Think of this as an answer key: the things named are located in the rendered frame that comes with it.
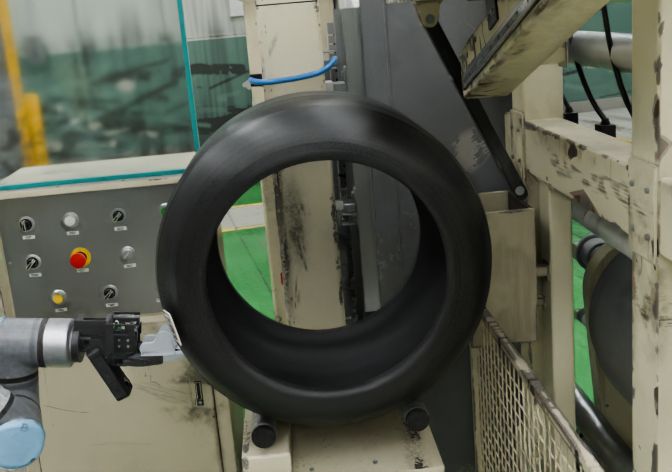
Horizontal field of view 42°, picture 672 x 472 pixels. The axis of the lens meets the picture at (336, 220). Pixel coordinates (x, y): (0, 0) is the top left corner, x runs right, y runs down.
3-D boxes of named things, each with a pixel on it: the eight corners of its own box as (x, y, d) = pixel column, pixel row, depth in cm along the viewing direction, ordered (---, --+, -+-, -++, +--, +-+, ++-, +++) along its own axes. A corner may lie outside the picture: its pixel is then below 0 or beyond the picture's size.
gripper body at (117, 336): (137, 325, 156) (69, 324, 155) (138, 370, 158) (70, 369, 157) (144, 311, 163) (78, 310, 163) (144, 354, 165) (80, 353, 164)
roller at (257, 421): (252, 367, 190) (259, 349, 189) (271, 374, 190) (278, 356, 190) (247, 444, 156) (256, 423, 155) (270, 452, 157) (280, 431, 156)
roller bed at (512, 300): (453, 317, 206) (446, 195, 199) (514, 311, 207) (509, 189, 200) (471, 348, 187) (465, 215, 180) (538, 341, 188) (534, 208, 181)
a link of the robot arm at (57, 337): (43, 375, 156) (56, 354, 166) (71, 375, 157) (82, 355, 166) (42, 328, 154) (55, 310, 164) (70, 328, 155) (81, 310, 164)
